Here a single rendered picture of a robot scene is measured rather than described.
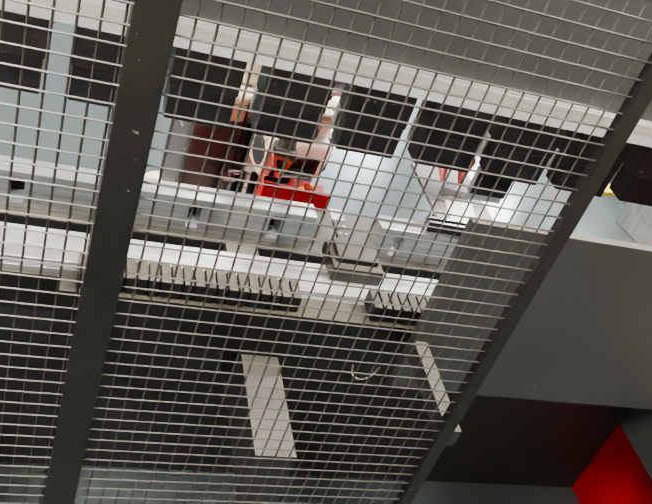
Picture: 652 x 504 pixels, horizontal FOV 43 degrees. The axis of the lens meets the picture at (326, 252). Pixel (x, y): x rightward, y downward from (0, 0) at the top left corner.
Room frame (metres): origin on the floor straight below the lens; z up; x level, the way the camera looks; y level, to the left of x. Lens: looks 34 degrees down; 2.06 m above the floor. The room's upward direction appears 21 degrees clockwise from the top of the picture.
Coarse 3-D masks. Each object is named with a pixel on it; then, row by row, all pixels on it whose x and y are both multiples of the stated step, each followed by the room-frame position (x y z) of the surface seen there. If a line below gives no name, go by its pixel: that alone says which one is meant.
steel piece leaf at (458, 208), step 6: (444, 192) 2.04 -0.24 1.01; (450, 192) 2.05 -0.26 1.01; (462, 192) 2.06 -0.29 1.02; (456, 198) 2.04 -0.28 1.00; (462, 198) 2.06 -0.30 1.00; (450, 204) 2.00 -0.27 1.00; (456, 204) 2.01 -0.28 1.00; (462, 204) 2.02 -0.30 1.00; (450, 210) 1.97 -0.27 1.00; (456, 210) 1.98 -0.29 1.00; (462, 210) 1.99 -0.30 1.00; (468, 210) 2.00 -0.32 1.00; (468, 216) 1.97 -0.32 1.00; (474, 216) 1.98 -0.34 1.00
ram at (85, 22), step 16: (0, 0) 1.43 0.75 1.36; (32, 16) 1.45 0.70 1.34; (48, 16) 1.46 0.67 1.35; (64, 16) 1.47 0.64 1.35; (80, 16) 1.49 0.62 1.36; (112, 32) 1.51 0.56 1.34; (192, 48) 1.57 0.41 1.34; (208, 48) 1.59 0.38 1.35; (224, 48) 1.60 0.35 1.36; (272, 64) 1.64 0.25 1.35; (288, 64) 1.65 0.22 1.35; (304, 64) 1.67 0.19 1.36; (336, 80) 1.70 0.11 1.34; (368, 80) 1.73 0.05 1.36; (416, 96) 1.77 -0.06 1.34; (432, 96) 1.79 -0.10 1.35; (448, 96) 1.80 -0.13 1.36; (512, 112) 1.87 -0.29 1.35; (592, 128) 1.96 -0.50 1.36; (640, 144) 2.02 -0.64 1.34
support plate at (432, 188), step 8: (416, 168) 2.13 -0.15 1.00; (424, 168) 2.15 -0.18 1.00; (424, 176) 2.10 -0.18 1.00; (432, 176) 2.12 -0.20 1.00; (456, 176) 2.18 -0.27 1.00; (424, 184) 2.06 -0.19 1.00; (432, 184) 2.07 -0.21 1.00; (440, 184) 2.09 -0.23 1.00; (448, 184) 2.11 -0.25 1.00; (464, 184) 2.15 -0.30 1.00; (424, 192) 2.02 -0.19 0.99; (432, 192) 2.03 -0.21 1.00; (432, 200) 1.98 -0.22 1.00; (472, 200) 2.07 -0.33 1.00; (440, 208) 1.96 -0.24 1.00; (480, 208) 2.04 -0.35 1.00; (440, 216) 1.92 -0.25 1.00; (448, 216) 1.93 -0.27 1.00; (488, 216) 2.02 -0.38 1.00
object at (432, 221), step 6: (426, 216) 1.90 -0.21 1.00; (432, 216) 1.90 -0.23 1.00; (432, 222) 1.87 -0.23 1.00; (438, 222) 1.88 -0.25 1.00; (444, 222) 1.91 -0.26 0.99; (450, 222) 1.92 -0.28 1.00; (456, 222) 1.92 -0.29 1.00; (426, 228) 1.87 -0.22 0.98; (432, 228) 1.88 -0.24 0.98; (450, 228) 1.90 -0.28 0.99; (462, 228) 1.91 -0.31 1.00; (450, 234) 1.90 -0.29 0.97; (456, 234) 1.90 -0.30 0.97
